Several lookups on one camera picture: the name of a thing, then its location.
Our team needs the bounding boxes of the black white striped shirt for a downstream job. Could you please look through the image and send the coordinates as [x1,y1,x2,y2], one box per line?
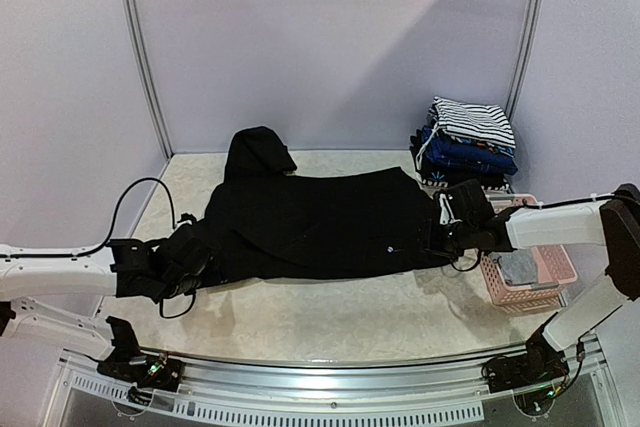
[430,97,516,149]

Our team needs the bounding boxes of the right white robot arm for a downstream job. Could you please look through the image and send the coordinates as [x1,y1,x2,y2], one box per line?
[433,181,639,383]

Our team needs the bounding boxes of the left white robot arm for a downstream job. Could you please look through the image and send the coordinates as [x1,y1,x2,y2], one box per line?
[1,224,219,381]

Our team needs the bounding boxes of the pink plastic laundry basket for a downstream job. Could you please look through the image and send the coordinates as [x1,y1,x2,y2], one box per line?
[477,194,580,308]

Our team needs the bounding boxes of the black printed folded garment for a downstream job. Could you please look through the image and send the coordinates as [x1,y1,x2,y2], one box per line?
[409,132,510,191]

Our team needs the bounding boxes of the grey garment in basket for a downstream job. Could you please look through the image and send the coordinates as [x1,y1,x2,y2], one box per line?
[496,250,539,286]

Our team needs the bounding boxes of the dark blue folded garment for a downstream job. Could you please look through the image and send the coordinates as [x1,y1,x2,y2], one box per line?
[417,126,518,175]

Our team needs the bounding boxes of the blue orange patterned shorts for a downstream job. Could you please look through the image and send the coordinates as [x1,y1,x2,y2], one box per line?
[421,123,515,157]

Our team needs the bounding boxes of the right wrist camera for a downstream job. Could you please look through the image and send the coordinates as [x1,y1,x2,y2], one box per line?
[433,192,458,226]

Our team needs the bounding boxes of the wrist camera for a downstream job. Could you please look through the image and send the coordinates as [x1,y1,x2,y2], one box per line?
[433,192,458,226]
[176,213,197,226]

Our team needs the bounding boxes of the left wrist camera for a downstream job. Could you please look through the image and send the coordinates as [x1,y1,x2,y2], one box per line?
[176,213,197,226]

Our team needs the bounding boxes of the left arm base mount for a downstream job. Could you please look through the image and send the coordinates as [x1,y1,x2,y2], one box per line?
[97,316,185,392]

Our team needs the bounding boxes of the aluminium front rail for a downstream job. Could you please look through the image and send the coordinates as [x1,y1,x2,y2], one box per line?
[42,346,614,427]

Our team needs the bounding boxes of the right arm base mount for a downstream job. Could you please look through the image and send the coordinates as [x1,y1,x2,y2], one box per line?
[481,328,585,398]

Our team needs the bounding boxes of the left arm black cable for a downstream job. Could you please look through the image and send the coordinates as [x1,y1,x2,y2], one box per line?
[0,176,201,319]

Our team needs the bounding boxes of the right aluminium corner post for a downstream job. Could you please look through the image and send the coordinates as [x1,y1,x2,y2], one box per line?
[505,0,543,120]

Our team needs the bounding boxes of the aluminium corner post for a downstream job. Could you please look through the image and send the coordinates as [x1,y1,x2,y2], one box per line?
[505,0,543,120]
[122,0,174,160]

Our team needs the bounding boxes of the left aluminium corner post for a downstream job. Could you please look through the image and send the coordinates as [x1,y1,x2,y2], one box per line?
[122,0,174,160]

